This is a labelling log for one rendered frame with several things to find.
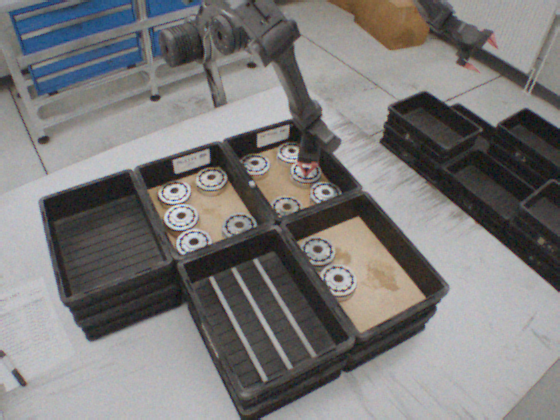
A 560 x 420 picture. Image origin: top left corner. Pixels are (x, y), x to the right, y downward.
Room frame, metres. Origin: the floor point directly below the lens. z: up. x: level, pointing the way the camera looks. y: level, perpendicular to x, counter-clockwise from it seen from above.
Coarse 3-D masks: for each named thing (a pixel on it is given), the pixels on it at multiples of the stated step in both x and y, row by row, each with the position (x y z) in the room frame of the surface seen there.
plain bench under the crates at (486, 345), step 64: (192, 128) 1.50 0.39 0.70; (256, 128) 1.52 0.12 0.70; (384, 192) 1.19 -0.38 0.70; (0, 256) 0.79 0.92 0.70; (448, 256) 0.91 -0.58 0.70; (512, 256) 0.92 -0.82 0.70; (64, 320) 0.58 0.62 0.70; (192, 320) 0.62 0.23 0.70; (448, 320) 0.66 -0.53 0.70; (512, 320) 0.67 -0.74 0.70; (0, 384) 0.37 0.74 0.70; (64, 384) 0.39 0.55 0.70; (128, 384) 0.41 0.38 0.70; (192, 384) 0.43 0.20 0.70; (384, 384) 0.46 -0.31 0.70; (448, 384) 0.46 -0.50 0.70; (512, 384) 0.46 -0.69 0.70
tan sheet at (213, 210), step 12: (180, 180) 1.06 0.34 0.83; (192, 180) 1.06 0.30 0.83; (156, 192) 1.00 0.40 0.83; (192, 192) 1.01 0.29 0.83; (228, 192) 1.02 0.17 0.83; (156, 204) 0.94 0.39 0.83; (192, 204) 0.95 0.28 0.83; (204, 204) 0.96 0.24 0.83; (216, 204) 0.96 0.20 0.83; (228, 204) 0.96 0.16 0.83; (240, 204) 0.97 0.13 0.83; (204, 216) 0.91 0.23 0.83; (216, 216) 0.91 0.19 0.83; (204, 228) 0.86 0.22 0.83; (216, 228) 0.86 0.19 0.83; (216, 240) 0.82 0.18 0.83
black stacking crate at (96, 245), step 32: (96, 192) 0.93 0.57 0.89; (128, 192) 0.98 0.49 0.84; (64, 224) 0.84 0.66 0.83; (96, 224) 0.85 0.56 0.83; (128, 224) 0.86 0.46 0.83; (64, 256) 0.72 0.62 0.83; (96, 256) 0.73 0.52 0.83; (128, 256) 0.74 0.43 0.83; (160, 256) 0.75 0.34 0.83; (64, 288) 0.57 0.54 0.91; (128, 288) 0.60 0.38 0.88; (160, 288) 0.64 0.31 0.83
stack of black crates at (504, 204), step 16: (464, 160) 1.70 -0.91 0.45; (480, 160) 1.73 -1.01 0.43; (496, 160) 1.68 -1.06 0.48; (448, 176) 1.55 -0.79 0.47; (464, 176) 1.66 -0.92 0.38; (480, 176) 1.67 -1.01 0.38; (496, 176) 1.64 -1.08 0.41; (512, 176) 1.59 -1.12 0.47; (448, 192) 1.54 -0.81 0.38; (464, 192) 1.48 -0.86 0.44; (480, 192) 1.55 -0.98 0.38; (496, 192) 1.56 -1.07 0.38; (512, 192) 1.55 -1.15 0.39; (528, 192) 1.50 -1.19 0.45; (464, 208) 1.44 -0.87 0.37; (480, 208) 1.40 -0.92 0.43; (496, 208) 1.45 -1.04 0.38; (512, 208) 1.46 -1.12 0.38; (480, 224) 1.36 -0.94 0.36; (496, 224) 1.32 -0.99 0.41
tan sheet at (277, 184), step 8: (264, 152) 1.22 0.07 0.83; (272, 152) 1.22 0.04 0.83; (272, 160) 1.18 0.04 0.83; (272, 168) 1.14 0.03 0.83; (280, 168) 1.14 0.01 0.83; (272, 176) 1.10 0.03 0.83; (280, 176) 1.10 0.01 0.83; (288, 176) 1.11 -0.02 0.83; (256, 184) 1.06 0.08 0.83; (264, 184) 1.06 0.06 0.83; (272, 184) 1.06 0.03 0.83; (280, 184) 1.07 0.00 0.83; (288, 184) 1.07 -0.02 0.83; (264, 192) 1.02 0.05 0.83; (272, 192) 1.03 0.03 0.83; (280, 192) 1.03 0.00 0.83; (288, 192) 1.03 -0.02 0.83; (296, 192) 1.03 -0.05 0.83; (304, 192) 1.04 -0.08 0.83; (272, 200) 0.99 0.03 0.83; (304, 200) 1.00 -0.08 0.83
